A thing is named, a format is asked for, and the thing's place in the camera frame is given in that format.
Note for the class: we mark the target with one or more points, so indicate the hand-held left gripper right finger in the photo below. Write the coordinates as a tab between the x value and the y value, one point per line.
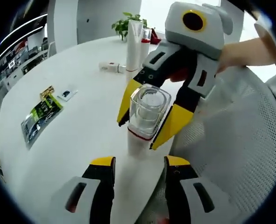
179	186

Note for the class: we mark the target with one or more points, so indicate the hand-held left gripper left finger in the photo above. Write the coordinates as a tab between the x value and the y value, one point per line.
100	186

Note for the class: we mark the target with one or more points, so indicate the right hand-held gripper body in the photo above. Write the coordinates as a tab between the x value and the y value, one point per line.
198	37

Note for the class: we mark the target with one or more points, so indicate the small white skincare bottle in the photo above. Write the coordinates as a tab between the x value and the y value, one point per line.
149	112
109	66

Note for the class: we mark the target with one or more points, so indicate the large white skincare tube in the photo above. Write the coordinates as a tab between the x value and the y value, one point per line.
133	53

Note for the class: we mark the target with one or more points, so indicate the small black white sachet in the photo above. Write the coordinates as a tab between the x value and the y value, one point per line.
66	93

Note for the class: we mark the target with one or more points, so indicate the green black skincare packet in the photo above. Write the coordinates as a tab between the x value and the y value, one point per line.
42	116

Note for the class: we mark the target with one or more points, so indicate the person's right hand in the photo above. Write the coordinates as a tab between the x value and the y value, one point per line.
178	75

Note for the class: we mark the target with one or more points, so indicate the red bag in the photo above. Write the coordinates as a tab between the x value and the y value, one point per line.
155	38

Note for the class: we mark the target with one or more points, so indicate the green potted plant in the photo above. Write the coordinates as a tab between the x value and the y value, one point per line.
121	24

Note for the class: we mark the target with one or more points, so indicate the small lit monitor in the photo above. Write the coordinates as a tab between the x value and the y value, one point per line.
12	64

